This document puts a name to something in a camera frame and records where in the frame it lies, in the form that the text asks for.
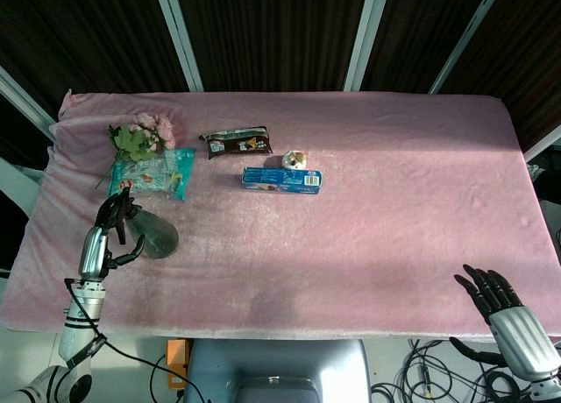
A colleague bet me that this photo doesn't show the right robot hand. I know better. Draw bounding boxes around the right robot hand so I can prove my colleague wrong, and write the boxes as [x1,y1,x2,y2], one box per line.
[449,264,561,381]

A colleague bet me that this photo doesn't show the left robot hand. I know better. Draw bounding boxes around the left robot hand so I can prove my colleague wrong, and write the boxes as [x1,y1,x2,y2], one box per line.
[77,186,146,279]

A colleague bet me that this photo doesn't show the green spray bottle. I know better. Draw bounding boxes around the green spray bottle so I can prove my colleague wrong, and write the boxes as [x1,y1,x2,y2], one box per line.
[117,195,181,260]

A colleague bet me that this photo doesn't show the teal snack bag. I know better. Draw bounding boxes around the teal snack bag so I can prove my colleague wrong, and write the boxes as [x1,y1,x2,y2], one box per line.
[106,147,196,202]

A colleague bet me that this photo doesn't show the pink flower bouquet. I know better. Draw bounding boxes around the pink flower bouquet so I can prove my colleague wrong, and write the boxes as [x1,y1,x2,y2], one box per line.
[94,112,177,191]

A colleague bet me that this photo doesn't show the orange box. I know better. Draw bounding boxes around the orange box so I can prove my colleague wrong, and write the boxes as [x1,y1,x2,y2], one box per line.
[166,338,190,391]

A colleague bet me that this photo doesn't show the brown snack wrapper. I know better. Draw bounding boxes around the brown snack wrapper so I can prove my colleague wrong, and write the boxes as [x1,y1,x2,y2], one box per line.
[198,124,273,160]

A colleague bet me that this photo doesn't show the pink plush table cloth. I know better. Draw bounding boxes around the pink plush table cloth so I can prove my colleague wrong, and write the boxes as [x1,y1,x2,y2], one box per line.
[0,88,561,343]

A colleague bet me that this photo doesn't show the blue toothpaste box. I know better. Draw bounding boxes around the blue toothpaste box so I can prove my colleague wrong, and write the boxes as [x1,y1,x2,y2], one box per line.
[241,166,323,195]

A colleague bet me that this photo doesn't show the grey robot torso base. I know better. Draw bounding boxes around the grey robot torso base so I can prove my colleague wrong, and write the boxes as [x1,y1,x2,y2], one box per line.
[182,337,373,403]

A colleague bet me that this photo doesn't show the black floor cables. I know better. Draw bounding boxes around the black floor cables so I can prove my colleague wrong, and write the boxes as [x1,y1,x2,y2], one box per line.
[370,337,534,403]

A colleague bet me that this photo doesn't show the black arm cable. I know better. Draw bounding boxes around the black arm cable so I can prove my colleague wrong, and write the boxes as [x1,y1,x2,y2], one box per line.
[63,278,202,403]

